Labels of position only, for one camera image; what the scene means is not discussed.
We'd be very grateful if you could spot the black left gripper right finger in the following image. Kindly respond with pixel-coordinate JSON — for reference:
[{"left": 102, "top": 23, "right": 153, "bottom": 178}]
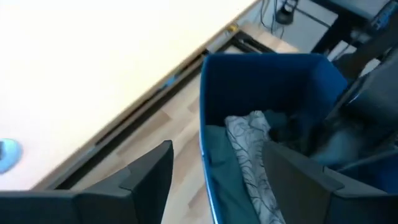
[{"left": 262, "top": 141, "right": 398, "bottom": 224}]

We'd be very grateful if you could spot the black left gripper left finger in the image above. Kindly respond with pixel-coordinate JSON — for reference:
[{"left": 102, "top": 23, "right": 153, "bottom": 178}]
[{"left": 0, "top": 139, "right": 175, "bottom": 224}]

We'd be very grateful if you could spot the white leaf-print cloth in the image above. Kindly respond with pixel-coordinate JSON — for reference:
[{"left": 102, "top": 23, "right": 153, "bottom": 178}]
[{"left": 224, "top": 110, "right": 287, "bottom": 224}]

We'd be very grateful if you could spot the navy white striped fabric bin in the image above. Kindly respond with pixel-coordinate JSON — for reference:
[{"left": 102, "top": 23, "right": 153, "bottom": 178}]
[{"left": 198, "top": 52, "right": 398, "bottom": 224}]

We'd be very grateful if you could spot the black diagonal desk leg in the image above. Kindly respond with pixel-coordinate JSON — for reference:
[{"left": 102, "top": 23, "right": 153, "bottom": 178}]
[{"left": 310, "top": 0, "right": 398, "bottom": 80}]

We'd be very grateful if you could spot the light brown desk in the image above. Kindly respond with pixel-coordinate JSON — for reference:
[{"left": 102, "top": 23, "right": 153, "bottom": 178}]
[{"left": 0, "top": 0, "right": 261, "bottom": 191}]

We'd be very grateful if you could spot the black metal table frame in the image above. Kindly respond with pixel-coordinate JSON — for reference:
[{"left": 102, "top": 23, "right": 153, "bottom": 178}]
[{"left": 54, "top": 29, "right": 277, "bottom": 191}]

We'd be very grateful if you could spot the grey round cable grommet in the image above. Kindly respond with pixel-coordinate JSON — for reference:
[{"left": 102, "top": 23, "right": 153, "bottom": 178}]
[{"left": 0, "top": 138, "right": 24, "bottom": 174}]

